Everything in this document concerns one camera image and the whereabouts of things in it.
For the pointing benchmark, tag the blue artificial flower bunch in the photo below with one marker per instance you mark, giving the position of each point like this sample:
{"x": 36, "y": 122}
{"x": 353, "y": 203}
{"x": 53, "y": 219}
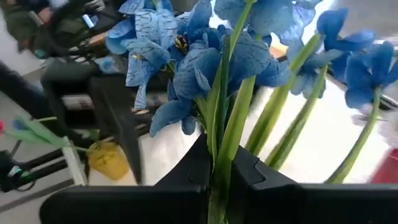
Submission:
{"x": 202, "y": 71}

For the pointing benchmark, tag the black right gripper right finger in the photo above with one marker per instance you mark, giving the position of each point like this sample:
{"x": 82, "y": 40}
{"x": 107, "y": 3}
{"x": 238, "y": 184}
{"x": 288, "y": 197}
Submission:
{"x": 311, "y": 205}

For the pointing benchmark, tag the person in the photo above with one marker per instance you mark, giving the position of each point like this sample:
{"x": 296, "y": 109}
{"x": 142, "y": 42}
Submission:
{"x": 21, "y": 25}

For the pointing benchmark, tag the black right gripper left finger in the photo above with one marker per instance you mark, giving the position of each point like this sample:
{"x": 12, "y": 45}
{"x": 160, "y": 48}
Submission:
{"x": 140, "y": 205}

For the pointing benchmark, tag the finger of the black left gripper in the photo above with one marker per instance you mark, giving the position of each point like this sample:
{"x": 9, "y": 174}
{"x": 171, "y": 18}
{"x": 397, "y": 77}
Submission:
{"x": 118, "y": 109}

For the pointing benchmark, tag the red vase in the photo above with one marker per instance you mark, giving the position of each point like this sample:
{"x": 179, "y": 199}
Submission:
{"x": 387, "y": 169}

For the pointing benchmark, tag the black aluminium table frame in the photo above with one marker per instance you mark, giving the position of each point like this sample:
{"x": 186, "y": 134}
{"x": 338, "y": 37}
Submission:
{"x": 40, "y": 160}

